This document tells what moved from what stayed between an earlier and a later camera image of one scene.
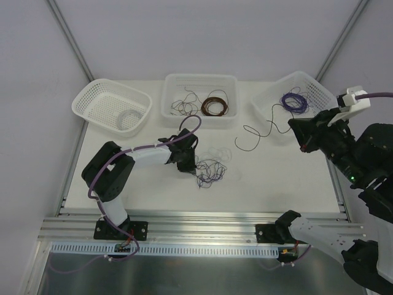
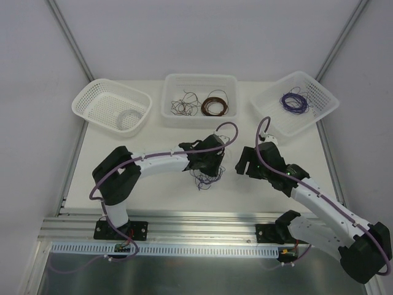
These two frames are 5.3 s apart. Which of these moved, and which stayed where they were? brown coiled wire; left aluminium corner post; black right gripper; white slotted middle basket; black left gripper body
Moved: black right gripper; black left gripper body
Stayed: white slotted middle basket; brown coiled wire; left aluminium corner post
